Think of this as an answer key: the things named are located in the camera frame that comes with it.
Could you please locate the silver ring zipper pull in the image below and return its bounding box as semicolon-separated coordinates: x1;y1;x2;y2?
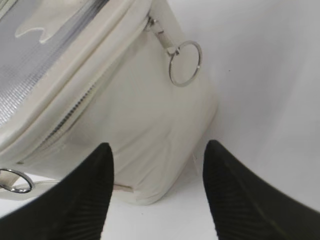
0;168;35;194
146;15;203;88

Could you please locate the cream fabric zipper bag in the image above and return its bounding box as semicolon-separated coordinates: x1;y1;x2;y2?
0;0;217;205

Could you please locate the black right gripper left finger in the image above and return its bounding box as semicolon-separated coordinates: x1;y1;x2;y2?
0;143;114;240

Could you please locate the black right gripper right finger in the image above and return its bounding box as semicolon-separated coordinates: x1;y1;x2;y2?
202;140;320;240

